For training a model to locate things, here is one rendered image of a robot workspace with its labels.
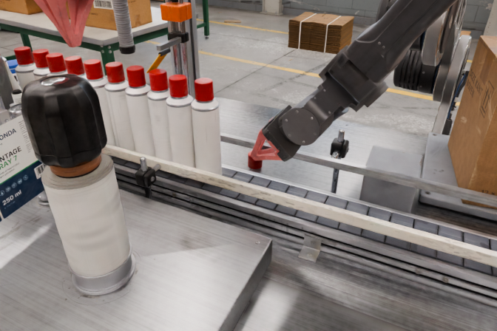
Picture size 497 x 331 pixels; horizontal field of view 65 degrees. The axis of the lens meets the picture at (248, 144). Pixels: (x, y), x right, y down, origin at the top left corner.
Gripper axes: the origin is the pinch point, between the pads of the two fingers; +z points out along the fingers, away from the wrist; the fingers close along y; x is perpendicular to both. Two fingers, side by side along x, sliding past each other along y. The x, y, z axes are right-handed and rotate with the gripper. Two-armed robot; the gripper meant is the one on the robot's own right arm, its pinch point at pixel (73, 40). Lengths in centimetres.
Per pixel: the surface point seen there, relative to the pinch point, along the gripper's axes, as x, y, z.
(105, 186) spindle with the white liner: -8.0, 9.6, 15.2
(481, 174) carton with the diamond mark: 37, 56, 26
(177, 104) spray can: 17.5, 3.1, 14.8
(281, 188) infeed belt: 23.1, 21.8, 30.8
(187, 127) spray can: 18.4, 4.1, 19.5
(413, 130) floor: 246, 45, 110
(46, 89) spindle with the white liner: -10.4, 6.5, 2.3
